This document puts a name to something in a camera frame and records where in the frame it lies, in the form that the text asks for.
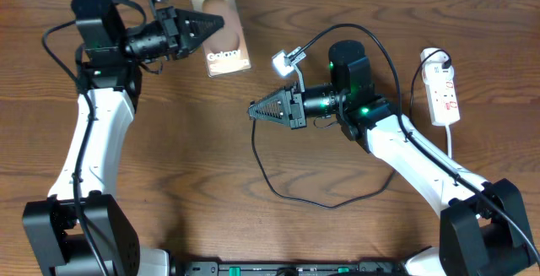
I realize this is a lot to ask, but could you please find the black charger cable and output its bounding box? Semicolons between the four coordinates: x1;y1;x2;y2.
251;49;453;209

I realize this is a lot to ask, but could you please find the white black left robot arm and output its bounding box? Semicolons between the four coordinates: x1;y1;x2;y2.
22;0;224;275

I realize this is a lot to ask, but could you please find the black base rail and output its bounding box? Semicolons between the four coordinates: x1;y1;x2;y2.
169;261;408;276

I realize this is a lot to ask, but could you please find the Samsung Galaxy smartphone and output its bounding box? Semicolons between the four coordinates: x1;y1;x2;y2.
186;0;252;78

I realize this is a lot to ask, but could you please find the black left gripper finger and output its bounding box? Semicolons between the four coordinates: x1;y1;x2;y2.
175;8;224;36
183;27;221;53

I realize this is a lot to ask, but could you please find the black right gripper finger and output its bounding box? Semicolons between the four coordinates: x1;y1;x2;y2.
248;108;290;127
248;88;290;114

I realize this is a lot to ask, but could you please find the white power strip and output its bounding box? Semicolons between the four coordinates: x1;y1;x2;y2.
420;47;460;127

